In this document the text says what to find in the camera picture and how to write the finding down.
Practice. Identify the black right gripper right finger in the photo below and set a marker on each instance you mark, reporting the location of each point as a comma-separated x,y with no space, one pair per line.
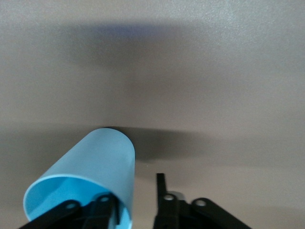
181,214

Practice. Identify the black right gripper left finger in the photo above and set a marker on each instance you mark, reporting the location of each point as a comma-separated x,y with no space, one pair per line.
95,212

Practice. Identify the light blue plastic cup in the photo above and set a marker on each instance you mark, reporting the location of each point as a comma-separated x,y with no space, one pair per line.
100,157

